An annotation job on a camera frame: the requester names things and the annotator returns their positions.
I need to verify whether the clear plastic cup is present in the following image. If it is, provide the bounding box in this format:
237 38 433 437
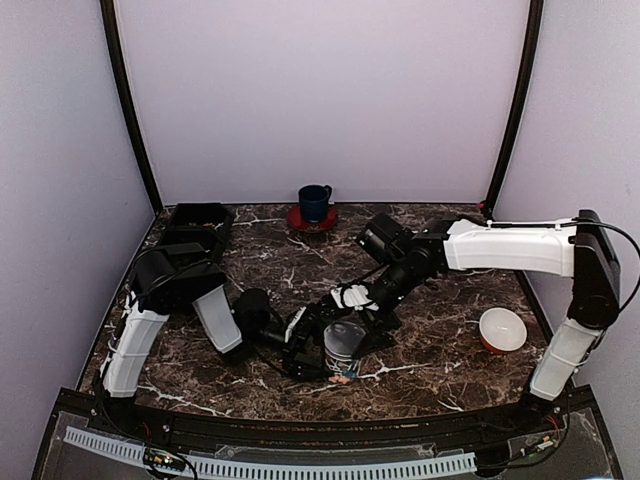
325 353 361 385

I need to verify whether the right black frame post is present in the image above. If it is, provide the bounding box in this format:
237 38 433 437
482 0 544 217

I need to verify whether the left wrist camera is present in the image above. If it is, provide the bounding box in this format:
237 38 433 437
284 307 306 343

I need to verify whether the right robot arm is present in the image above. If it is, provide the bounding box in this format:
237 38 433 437
334 209 631 434

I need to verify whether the round metal lid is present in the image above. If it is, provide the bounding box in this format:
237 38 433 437
323 321 366 360

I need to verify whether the dark blue mug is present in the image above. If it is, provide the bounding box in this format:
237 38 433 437
298 185 333 224

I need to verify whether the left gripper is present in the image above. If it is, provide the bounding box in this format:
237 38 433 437
249 318 346 380

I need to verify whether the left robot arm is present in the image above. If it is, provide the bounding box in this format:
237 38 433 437
95 242 323 436

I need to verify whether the black frame post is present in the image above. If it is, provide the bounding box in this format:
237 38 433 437
99 0 163 214
482 0 544 217

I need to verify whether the left black frame post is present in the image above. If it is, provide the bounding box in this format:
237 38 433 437
99 0 163 214

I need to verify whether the black three-compartment candy bin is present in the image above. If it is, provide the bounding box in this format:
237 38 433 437
158 203 235 263

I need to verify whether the white slotted cable duct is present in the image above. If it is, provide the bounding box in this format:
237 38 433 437
62 426 477 479

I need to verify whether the red saucer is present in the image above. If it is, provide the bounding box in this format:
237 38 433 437
286 205 340 235

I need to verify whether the black front rail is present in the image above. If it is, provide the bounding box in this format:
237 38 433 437
110 399 568 450

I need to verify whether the orange white bowl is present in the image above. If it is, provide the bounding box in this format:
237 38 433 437
479 307 528 354

